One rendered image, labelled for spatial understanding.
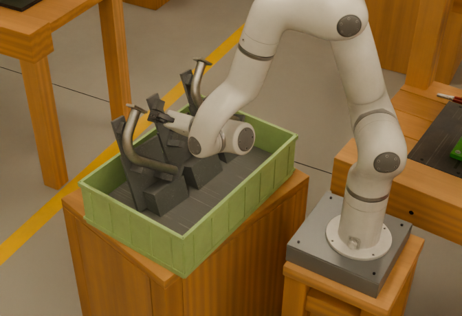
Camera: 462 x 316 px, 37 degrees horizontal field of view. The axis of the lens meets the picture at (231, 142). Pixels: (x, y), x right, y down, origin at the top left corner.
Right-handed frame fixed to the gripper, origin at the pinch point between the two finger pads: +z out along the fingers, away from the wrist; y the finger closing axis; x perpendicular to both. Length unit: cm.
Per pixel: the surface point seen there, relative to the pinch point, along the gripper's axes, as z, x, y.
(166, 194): 10.7, 18.5, -21.3
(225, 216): -7.7, 19.2, -29.7
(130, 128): 11.5, 4.1, 0.9
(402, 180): -39, -10, -71
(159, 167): 11.2, 11.5, -15.2
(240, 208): -6.1, 15.2, -37.6
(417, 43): -16, -67, -94
